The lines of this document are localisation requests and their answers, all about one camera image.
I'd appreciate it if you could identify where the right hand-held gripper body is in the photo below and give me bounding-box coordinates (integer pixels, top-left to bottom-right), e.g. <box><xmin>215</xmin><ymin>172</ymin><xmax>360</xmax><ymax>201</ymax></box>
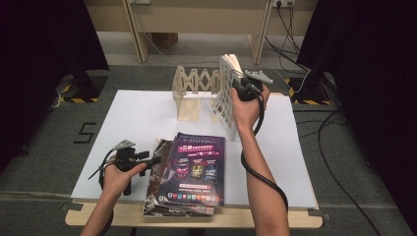
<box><xmin>234</xmin><ymin>69</ymin><xmax>274</xmax><ymax>102</ymax></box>

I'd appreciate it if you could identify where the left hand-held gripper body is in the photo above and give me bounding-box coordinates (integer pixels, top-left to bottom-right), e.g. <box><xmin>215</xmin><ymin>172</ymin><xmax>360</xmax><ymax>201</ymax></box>
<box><xmin>112</xmin><ymin>139</ymin><xmax>143</xmax><ymax>197</ymax></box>

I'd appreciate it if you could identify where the white magazine with picture grid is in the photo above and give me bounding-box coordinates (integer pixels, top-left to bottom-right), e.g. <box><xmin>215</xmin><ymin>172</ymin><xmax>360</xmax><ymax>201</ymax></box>
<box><xmin>209</xmin><ymin>53</ymin><xmax>245</xmax><ymax>143</ymax></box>

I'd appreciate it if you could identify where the black magazine with red print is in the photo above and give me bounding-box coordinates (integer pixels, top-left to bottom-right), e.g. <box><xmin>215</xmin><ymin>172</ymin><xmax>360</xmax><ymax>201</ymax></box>
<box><xmin>143</xmin><ymin>138</ymin><xmax>215</xmax><ymax>218</ymax></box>

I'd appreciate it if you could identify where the beige expandable book rack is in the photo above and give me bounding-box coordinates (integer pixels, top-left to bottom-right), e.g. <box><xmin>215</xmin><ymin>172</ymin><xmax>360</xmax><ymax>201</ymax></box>
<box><xmin>171</xmin><ymin>65</ymin><xmax>227</xmax><ymax>123</ymax></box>

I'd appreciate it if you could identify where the person's right hand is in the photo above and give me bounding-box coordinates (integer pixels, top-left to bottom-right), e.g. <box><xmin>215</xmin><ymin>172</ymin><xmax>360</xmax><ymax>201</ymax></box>
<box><xmin>229</xmin><ymin>85</ymin><xmax>271</xmax><ymax>133</ymax></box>

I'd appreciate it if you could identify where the person's left hand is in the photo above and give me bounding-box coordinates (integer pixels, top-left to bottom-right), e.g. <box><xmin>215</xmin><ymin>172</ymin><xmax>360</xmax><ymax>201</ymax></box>
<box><xmin>101</xmin><ymin>162</ymin><xmax>148</xmax><ymax>202</ymax></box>

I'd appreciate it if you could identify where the white board sheet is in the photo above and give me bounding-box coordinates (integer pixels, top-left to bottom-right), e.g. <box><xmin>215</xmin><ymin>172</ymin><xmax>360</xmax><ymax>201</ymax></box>
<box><xmin>70</xmin><ymin>89</ymin><xmax>320</xmax><ymax>210</ymax></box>

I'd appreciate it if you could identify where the black stand base hazard tape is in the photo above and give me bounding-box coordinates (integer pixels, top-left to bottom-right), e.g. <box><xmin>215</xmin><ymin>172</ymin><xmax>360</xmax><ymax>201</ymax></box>
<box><xmin>284</xmin><ymin>70</ymin><xmax>338</xmax><ymax>106</ymax></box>
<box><xmin>55</xmin><ymin>70</ymin><xmax>109</xmax><ymax>104</ymax></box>

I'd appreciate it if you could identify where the beige wooden desk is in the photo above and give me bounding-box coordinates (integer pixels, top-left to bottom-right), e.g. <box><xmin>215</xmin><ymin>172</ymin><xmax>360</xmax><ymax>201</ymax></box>
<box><xmin>83</xmin><ymin>0</ymin><xmax>319</xmax><ymax>66</ymax></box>

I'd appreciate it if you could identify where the black tape piece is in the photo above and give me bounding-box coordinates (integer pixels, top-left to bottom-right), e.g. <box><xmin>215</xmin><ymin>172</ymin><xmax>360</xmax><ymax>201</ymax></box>
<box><xmin>60</xmin><ymin>202</ymin><xmax>84</xmax><ymax>211</ymax></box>
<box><xmin>308</xmin><ymin>209</ymin><xmax>331</xmax><ymax>221</ymax></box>

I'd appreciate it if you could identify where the brown cardboard box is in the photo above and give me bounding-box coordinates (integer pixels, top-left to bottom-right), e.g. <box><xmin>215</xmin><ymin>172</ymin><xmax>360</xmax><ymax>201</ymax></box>
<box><xmin>150</xmin><ymin>32</ymin><xmax>180</xmax><ymax>49</ymax></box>

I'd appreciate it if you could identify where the black curtain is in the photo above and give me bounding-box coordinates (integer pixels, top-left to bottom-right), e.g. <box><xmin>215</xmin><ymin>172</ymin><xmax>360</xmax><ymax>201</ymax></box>
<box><xmin>0</xmin><ymin>0</ymin><xmax>109</xmax><ymax>171</ymax></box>
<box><xmin>296</xmin><ymin>0</ymin><xmax>417</xmax><ymax>227</ymax></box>

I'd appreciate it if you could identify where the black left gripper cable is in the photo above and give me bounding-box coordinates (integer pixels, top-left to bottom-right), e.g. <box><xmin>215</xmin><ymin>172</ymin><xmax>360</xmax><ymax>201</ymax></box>
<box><xmin>88</xmin><ymin>148</ymin><xmax>118</xmax><ymax>191</ymax></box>

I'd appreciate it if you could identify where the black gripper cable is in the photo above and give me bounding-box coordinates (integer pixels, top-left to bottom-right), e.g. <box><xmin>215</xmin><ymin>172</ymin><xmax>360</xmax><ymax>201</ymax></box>
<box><xmin>88</xmin><ymin>148</ymin><xmax>118</xmax><ymax>191</ymax></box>
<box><xmin>240</xmin><ymin>94</ymin><xmax>289</xmax><ymax>212</ymax></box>

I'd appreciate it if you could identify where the thick black floor cable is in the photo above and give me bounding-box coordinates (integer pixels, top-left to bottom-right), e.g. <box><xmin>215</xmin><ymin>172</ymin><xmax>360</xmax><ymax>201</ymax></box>
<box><xmin>264</xmin><ymin>36</ymin><xmax>311</xmax><ymax>73</ymax></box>

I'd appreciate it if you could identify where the thin black power cable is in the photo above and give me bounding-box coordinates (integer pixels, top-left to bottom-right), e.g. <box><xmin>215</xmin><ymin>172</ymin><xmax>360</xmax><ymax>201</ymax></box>
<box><xmin>275</xmin><ymin>3</ymin><xmax>303</xmax><ymax>56</ymax></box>

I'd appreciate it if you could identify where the thin black floor cable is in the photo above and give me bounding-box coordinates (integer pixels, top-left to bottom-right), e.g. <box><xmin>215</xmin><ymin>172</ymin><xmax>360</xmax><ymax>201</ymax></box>
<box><xmin>293</xmin><ymin>109</ymin><xmax>348</xmax><ymax>140</ymax></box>

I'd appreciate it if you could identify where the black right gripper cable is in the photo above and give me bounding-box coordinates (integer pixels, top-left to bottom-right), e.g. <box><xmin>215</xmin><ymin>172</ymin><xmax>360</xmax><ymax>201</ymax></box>
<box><xmin>240</xmin><ymin>94</ymin><xmax>289</xmax><ymax>212</ymax></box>

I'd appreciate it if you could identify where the thin white floor cable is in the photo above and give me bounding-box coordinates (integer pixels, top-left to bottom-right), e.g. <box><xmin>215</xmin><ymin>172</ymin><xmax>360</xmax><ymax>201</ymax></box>
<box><xmin>142</xmin><ymin>30</ymin><xmax>311</xmax><ymax>89</ymax></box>

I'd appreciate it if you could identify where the long black floor cable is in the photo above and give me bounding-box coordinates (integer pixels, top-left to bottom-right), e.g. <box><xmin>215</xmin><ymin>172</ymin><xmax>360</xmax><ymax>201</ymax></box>
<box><xmin>316</xmin><ymin>110</ymin><xmax>383</xmax><ymax>236</ymax></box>

